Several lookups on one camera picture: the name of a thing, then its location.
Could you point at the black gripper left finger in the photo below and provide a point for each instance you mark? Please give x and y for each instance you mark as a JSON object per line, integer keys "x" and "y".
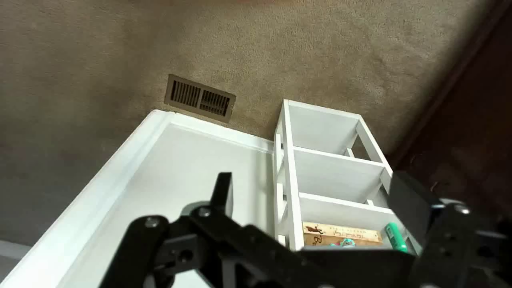
{"x": 222, "y": 193}

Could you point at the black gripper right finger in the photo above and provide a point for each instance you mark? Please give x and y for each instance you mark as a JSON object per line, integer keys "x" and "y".
{"x": 412, "y": 203}

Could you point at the green cylindrical item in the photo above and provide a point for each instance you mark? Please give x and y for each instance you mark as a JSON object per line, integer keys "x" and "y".
{"x": 396, "y": 236}

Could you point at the white wooden shelf unit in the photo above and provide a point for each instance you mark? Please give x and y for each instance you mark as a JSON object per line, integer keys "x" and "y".
{"x": 326, "y": 177}

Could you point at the brown floor vent grille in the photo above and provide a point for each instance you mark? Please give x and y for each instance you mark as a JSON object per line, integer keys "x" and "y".
{"x": 201, "y": 99}

